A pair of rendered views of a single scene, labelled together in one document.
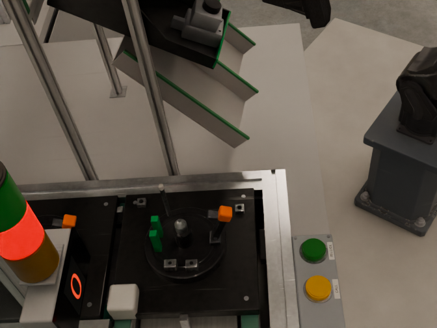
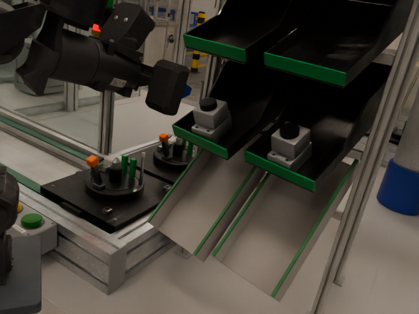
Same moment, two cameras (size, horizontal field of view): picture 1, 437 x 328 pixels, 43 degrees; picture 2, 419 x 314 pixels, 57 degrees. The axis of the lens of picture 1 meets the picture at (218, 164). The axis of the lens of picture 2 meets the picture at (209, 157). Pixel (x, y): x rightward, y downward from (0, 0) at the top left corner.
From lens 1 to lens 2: 1.24 m
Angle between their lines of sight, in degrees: 86
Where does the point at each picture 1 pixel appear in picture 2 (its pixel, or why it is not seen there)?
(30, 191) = not seen: hidden behind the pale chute
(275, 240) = (66, 216)
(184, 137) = (240, 283)
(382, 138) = (18, 241)
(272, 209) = (88, 228)
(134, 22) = (211, 73)
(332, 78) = not seen: outside the picture
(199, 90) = (213, 200)
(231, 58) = (266, 273)
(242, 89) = (206, 244)
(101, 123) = not seen: hidden behind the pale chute
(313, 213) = (73, 301)
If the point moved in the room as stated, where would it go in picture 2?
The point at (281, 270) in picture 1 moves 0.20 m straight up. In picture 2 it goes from (47, 210) to (46, 123)
